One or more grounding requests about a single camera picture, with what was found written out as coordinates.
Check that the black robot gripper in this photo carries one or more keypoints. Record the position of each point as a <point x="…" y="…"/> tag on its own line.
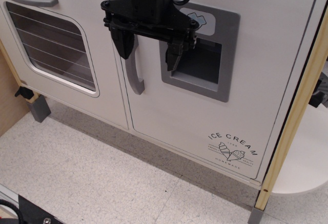
<point x="157" y="19"/>

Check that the grey fridge door handle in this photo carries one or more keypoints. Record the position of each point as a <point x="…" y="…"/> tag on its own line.
<point x="136" y="83"/>

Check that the white toy fridge door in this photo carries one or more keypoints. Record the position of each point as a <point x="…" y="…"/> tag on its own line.
<point x="225" y="103"/>

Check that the grey ice dispenser panel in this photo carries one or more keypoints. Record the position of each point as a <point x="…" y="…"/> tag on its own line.
<point x="207" y="69"/>

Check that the white toy oven door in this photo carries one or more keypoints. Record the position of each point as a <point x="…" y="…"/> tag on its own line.
<point x="49" y="51"/>

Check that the white toy kitchen cabinet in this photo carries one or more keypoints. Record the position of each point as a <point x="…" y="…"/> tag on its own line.
<point x="112" y="105"/>

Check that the grey left foot cap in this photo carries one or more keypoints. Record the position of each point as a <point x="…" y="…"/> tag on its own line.
<point x="39" y="109"/>

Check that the grey foot cap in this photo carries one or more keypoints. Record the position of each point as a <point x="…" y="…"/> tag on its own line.
<point x="255" y="216"/>
<point x="39" y="109"/>

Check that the black clamp knob left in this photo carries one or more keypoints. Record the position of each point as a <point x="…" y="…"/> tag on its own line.
<point x="24" y="92"/>

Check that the light wooden left panel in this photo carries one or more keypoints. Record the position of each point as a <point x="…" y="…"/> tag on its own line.
<point x="12" y="108"/>

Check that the black clamp right edge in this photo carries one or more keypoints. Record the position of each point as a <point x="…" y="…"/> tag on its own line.
<point x="319" y="95"/>

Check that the white round table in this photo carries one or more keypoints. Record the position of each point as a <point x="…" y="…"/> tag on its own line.
<point x="305" y="167"/>

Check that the grey right foot cap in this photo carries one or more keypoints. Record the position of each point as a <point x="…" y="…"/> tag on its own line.
<point x="255" y="216"/>

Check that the light wooden right post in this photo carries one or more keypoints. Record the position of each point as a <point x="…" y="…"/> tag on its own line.
<point x="311" y="72"/>

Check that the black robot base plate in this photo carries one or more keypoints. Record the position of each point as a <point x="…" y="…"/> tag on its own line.
<point x="34" y="214"/>

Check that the aluminium rail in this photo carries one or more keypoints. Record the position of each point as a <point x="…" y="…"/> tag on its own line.
<point x="8" y="195"/>

